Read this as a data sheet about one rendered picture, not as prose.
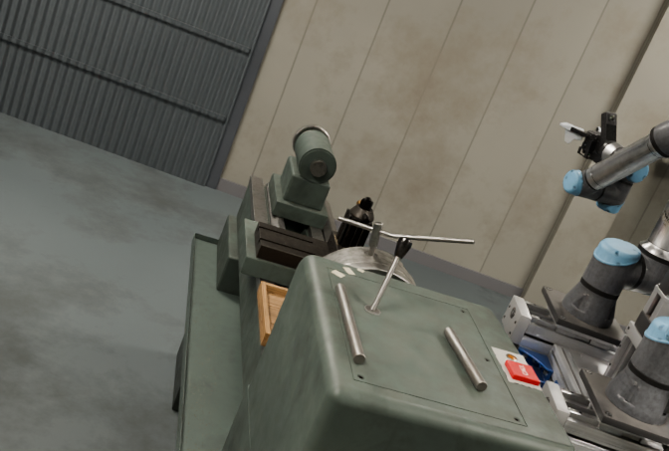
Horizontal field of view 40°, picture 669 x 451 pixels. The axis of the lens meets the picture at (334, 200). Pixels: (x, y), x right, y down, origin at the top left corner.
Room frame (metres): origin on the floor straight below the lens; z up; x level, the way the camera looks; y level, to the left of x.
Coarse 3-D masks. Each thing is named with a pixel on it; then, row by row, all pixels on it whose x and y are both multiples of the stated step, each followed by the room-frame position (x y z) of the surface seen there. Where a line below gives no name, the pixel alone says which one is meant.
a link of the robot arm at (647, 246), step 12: (660, 216) 2.59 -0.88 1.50; (660, 228) 2.56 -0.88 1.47; (648, 240) 2.58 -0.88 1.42; (660, 240) 2.55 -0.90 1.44; (648, 252) 2.54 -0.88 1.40; (660, 252) 2.54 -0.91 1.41; (648, 264) 2.53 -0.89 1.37; (660, 264) 2.53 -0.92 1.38; (648, 276) 2.51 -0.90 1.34; (660, 276) 2.53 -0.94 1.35; (636, 288) 2.52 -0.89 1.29; (648, 288) 2.53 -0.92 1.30
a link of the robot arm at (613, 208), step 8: (616, 184) 2.79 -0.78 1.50; (624, 184) 2.78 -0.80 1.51; (632, 184) 2.80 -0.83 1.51; (608, 192) 2.76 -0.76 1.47; (616, 192) 2.78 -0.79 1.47; (624, 192) 2.79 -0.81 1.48; (600, 200) 2.77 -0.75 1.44; (608, 200) 2.77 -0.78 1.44; (616, 200) 2.78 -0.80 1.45; (624, 200) 2.81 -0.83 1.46; (600, 208) 2.80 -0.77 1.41; (608, 208) 2.78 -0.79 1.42; (616, 208) 2.79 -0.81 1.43
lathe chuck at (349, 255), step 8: (344, 248) 2.14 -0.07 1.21; (352, 248) 2.14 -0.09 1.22; (360, 248) 2.14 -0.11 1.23; (368, 248) 2.15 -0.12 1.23; (328, 256) 2.12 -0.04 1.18; (336, 256) 2.11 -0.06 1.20; (344, 256) 2.10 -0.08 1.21; (352, 256) 2.09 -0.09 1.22; (360, 256) 2.09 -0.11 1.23; (384, 256) 2.13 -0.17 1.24; (392, 256) 2.17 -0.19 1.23; (384, 264) 2.08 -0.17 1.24; (400, 264) 2.15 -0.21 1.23
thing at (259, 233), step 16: (256, 240) 2.64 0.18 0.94; (272, 240) 2.62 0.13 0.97; (288, 240) 2.67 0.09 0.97; (304, 240) 2.72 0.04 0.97; (320, 240) 2.77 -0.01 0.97; (256, 256) 2.55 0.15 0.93; (272, 256) 2.56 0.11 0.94; (288, 256) 2.57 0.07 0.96; (304, 256) 2.59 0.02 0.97; (320, 256) 2.64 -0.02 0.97
